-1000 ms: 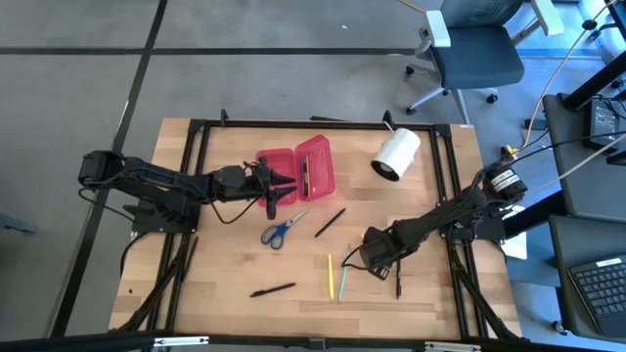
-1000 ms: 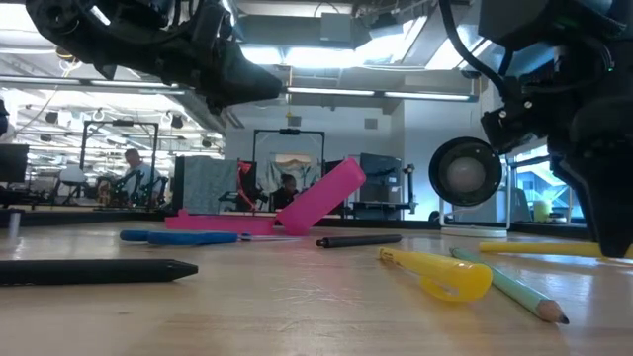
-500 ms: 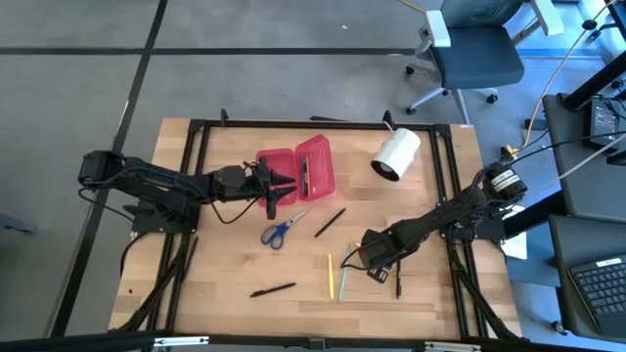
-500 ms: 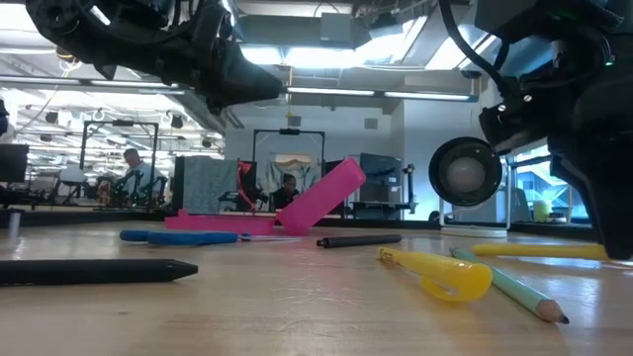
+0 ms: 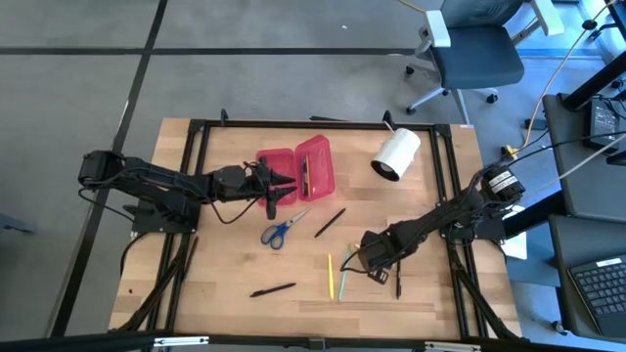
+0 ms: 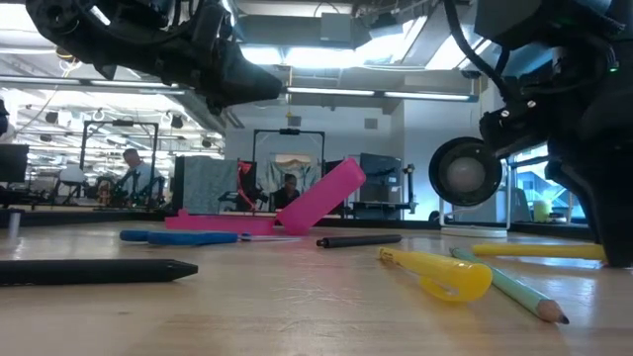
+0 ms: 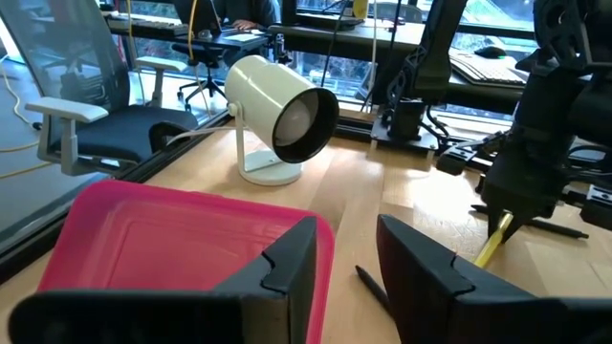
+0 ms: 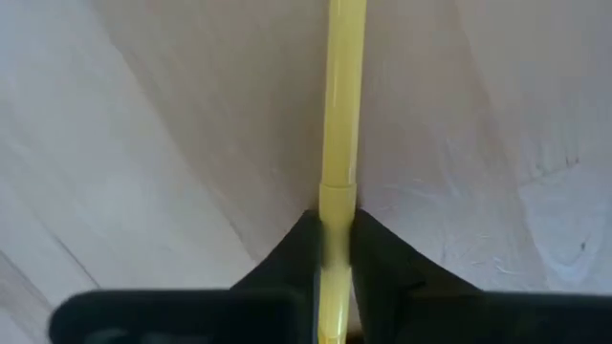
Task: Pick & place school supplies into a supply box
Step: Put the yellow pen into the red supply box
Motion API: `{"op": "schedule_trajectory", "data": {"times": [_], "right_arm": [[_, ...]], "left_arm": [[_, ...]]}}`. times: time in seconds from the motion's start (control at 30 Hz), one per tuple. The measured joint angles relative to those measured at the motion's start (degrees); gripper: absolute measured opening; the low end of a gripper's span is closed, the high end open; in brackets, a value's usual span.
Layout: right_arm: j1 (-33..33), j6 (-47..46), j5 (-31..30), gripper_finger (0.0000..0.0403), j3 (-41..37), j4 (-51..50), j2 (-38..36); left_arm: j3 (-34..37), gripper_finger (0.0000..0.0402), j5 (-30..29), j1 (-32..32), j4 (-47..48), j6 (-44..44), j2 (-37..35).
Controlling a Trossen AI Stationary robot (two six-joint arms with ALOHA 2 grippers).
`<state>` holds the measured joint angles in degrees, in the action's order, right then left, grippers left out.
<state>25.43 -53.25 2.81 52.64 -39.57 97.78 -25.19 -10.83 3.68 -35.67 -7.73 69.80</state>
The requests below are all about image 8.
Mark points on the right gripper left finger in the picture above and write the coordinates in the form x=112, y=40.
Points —
x=287, y=272

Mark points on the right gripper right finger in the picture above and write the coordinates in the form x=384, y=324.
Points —
x=382, y=267

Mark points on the long yellow pen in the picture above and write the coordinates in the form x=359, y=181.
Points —
x=342, y=95

